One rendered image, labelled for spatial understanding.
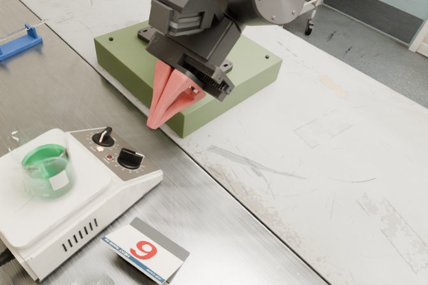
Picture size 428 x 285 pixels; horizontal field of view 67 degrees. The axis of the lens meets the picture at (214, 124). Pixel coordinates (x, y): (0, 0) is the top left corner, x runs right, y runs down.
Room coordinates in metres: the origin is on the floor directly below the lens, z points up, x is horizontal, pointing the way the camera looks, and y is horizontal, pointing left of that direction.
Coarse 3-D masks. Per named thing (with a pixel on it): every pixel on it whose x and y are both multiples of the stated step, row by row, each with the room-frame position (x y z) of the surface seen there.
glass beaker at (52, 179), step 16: (32, 128) 0.21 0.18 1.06; (48, 128) 0.21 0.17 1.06; (16, 144) 0.19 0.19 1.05; (32, 144) 0.20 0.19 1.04; (64, 144) 0.21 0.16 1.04; (16, 160) 0.17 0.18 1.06; (48, 160) 0.17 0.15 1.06; (64, 160) 0.18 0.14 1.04; (32, 176) 0.16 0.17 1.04; (48, 176) 0.17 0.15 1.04; (64, 176) 0.18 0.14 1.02; (32, 192) 0.17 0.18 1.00; (48, 192) 0.17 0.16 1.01; (64, 192) 0.17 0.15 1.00
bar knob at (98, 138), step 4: (108, 128) 0.31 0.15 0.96; (104, 132) 0.29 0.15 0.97; (108, 132) 0.30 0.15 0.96; (92, 136) 0.29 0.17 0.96; (96, 136) 0.29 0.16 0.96; (100, 136) 0.29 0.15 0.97; (104, 136) 0.29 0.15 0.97; (108, 136) 0.30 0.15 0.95; (92, 140) 0.28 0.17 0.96; (96, 140) 0.28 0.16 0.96; (100, 140) 0.28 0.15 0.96; (104, 140) 0.29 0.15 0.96; (108, 140) 0.30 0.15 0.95; (112, 140) 0.30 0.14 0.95; (100, 144) 0.28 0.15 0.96; (104, 144) 0.28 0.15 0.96; (108, 144) 0.28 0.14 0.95; (112, 144) 0.29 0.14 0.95
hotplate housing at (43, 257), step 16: (80, 144) 0.27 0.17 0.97; (96, 160) 0.24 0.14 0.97; (112, 176) 0.22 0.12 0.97; (144, 176) 0.25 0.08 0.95; (160, 176) 0.27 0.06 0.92; (112, 192) 0.20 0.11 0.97; (128, 192) 0.22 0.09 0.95; (144, 192) 0.24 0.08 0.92; (80, 208) 0.17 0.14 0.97; (96, 208) 0.18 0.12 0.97; (112, 208) 0.19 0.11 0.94; (128, 208) 0.22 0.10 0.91; (64, 224) 0.15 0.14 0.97; (80, 224) 0.16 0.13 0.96; (96, 224) 0.17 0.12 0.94; (48, 240) 0.13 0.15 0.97; (64, 240) 0.14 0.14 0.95; (80, 240) 0.15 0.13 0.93; (0, 256) 0.12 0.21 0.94; (16, 256) 0.11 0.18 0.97; (32, 256) 0.11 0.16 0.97; (48, 256) 0.12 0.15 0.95; (64, 256) 0.13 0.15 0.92; (32, 272) 0.11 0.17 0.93; (48, 272) 0.12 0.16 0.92
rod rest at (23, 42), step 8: (32, 32) 0.56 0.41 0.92; (16, 40) 0.55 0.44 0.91; (24, 40) 0.55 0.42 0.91; (32, 40) 0.56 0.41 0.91; (40, 40) 0.57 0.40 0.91; (0, 48) 0.49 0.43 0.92; (8, 48) 0.51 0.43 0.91; (16, 48) 0.52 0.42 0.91; (24, 48) 0.53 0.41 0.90; (0, 56) 0.49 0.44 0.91; (8, 56) 0.50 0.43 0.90
